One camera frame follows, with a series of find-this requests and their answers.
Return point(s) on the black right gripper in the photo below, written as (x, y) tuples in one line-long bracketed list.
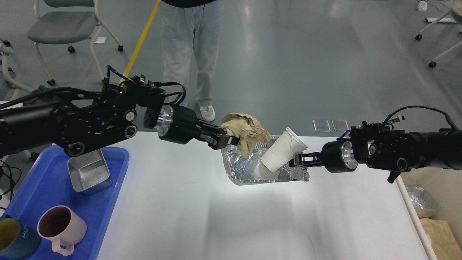
[(336, 157)]

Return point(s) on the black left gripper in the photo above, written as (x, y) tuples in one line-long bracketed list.
[(179, 124)]

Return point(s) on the white paper cup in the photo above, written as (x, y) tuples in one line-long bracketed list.
[(284, 149)]

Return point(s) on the brown paper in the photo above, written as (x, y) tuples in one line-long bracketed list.
[(248, 129)]

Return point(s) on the aluminium foil tray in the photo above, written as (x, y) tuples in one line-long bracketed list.
[(250, 170)]

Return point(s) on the stainless steel rectangular tin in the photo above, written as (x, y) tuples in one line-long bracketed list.
[(89, 173)]

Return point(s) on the pink plastic mug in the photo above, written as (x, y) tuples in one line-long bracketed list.
[(63, 227)]

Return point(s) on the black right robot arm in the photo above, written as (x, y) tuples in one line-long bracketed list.
[(380, 146)]

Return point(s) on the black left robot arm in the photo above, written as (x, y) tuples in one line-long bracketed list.
[(82, 121)]

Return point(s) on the clear floor plate left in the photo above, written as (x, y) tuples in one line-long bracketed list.
[(321, 125)]

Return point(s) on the clear floor plate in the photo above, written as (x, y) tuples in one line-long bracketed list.
[(340, 125), (321, 125)]

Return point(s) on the clear floor plate right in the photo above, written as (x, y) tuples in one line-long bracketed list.
[(340, 125)]

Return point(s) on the standing person in jeans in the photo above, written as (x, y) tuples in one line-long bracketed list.
[(191, 29)]

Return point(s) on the crumpled clear plastic bag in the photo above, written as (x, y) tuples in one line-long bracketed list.
[(424, 204)]

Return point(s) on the white plastic bin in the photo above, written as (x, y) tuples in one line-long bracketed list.
[(445, 187)]

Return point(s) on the brown paper bag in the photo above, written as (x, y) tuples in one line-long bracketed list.
[(443, 242)]

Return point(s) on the blue plastic tray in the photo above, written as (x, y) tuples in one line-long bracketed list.
[(48, 184)]

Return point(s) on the grey wheeled chair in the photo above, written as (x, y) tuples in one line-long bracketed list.
[(68, 27)]

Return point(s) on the teal mug yellow inside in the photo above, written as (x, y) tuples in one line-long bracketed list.
[(17, 240)]

